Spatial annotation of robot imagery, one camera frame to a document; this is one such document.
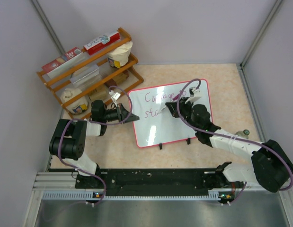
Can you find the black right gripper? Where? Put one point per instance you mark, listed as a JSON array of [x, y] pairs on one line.
[[182, 104]]

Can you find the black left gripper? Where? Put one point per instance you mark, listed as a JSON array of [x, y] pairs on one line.
[[122, 113]]

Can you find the magenta-capped whiteboard marker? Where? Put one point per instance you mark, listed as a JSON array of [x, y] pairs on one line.
[[165, 106]]

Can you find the pink-framed whiteboard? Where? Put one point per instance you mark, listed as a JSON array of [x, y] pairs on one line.
[[156, 124]]

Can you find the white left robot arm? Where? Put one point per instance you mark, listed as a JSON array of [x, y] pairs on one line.
[[68, 140]]

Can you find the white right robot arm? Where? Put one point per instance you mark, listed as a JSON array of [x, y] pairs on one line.
[[268, 165]]

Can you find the brown cardboard box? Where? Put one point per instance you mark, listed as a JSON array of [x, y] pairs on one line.
[[99, 93]]

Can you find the dark brown small box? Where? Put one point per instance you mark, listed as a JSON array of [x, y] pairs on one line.
[[118, 79]]

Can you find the orange wooden shelf rack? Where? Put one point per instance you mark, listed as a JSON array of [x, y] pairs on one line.
[[75, 100]]

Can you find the white bag upper shelf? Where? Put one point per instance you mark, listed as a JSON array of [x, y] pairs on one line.
[[120, 56]]

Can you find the silver foil box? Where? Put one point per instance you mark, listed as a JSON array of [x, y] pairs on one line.
[[84, 74]]

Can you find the clear glass bottle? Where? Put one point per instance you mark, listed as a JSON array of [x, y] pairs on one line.
[[243, 134]]

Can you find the red white foil box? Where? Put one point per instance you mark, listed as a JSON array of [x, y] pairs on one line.
[[101, 42]]

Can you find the red grey wrap box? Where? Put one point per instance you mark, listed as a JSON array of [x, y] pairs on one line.
[[64, 62]]

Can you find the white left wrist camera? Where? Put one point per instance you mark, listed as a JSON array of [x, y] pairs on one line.
[[114, 96]]

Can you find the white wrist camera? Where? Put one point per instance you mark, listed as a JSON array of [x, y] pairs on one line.
[[114, 96], [195, 95]]

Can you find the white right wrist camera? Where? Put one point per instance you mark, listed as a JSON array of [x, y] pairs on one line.
[[195, 95]]

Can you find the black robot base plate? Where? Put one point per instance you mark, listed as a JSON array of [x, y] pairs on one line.
[[179, 181]]

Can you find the grey slotted cable duct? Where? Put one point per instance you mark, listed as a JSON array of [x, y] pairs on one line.
[[82, 195]]

